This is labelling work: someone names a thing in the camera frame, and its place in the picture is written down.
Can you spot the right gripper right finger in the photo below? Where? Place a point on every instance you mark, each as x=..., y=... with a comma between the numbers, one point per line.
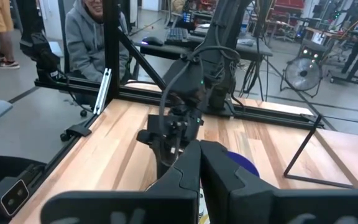
x=244, y=202

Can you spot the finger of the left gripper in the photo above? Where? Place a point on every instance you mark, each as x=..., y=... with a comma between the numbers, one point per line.
x=163, y=161
x=176, y=154

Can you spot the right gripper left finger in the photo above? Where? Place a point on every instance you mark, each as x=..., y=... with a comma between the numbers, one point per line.
x=166, y=202

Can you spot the purple mini bowl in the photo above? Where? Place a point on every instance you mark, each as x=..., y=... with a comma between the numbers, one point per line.
x=244, y=161

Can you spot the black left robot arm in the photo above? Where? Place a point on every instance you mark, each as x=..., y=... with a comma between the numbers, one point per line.
x=222, y=46

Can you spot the black computer mouse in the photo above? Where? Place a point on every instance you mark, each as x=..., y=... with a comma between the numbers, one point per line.
x=152, y=41

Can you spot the black keyboard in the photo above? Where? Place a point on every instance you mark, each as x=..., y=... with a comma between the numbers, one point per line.
x=176, y=34

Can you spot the dark office desk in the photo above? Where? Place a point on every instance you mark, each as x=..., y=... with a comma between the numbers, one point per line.
x=250, y=49

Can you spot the seated person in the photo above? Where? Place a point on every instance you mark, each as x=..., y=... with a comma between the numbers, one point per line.
x=85, y=43

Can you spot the round floor fan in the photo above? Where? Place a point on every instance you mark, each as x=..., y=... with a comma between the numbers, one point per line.
x=303, y=74

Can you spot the black mounted device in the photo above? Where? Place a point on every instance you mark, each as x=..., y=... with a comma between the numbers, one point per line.
x=40, y=56

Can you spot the silver aluminium bracket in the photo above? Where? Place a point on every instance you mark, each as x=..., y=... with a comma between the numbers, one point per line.
x=102, y=90

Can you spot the black aluminium table frame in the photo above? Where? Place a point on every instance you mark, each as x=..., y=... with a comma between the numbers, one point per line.
x=112, y=46

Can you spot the wooden shelf with black frame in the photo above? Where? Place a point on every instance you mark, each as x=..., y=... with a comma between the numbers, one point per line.
x=350, y=155

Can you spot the black depth camera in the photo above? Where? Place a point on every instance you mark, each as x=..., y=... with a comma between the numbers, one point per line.
x=9, y=197

